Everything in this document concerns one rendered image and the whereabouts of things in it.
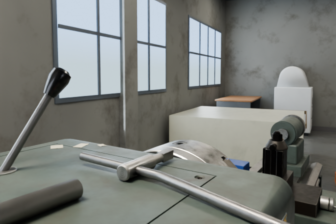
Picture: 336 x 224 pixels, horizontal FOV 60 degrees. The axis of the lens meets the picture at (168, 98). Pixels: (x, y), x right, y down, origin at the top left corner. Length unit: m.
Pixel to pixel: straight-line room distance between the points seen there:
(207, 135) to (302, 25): 4.71
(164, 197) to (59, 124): 2.66
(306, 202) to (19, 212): 0.96
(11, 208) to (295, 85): 7.26
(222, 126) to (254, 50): 4.26
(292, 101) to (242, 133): 3.22
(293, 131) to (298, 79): 5.77
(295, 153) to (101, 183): 1.41
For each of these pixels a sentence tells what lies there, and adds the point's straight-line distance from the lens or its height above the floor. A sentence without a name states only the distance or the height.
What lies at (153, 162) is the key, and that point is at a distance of 0.42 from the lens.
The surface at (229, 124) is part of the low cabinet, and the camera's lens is 4.39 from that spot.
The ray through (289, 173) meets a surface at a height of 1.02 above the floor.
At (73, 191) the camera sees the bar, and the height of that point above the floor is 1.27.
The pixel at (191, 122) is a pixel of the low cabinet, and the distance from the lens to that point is 4.56.
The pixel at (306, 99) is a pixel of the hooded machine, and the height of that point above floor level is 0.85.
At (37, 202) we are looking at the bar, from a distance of 0.32.
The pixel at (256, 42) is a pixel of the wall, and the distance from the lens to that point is 8.36.
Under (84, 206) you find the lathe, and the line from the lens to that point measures 0.33.
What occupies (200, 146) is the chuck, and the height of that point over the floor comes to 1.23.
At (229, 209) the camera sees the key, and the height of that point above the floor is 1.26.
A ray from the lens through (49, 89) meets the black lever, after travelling 0.47.
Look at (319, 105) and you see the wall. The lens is 8.26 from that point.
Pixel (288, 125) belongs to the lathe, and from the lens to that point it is 1.68.
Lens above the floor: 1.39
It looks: 4 degrees down
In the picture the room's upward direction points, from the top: straight up
